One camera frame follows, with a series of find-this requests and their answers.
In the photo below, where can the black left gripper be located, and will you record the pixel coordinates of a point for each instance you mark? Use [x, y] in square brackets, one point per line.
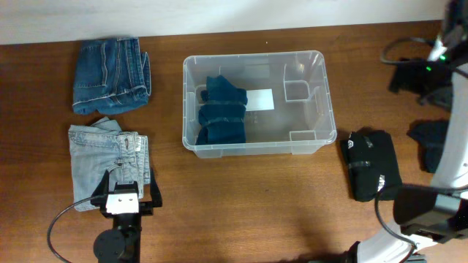
[146, 207]

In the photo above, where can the black garment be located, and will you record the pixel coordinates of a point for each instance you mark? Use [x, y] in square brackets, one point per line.
[371, 164]

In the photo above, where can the dark blue garment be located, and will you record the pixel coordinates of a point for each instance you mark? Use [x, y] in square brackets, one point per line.
[222, 114]

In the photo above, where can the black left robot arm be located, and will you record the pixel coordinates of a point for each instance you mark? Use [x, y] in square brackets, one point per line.
[121, 243]

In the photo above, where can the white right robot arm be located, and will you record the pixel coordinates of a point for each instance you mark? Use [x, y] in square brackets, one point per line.
[423, 216]

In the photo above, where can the clear plastic storage container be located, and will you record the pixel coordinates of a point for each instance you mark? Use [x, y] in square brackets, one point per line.
[302, 120]

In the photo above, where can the white label in container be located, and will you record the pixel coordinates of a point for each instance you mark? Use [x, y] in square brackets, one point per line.
[259, 100]

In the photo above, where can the light blue folded jeans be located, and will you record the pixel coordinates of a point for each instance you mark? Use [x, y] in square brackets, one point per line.
[104, 147]

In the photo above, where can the dark blue folded jeans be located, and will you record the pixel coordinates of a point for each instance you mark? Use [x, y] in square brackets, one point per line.
[112, 76]

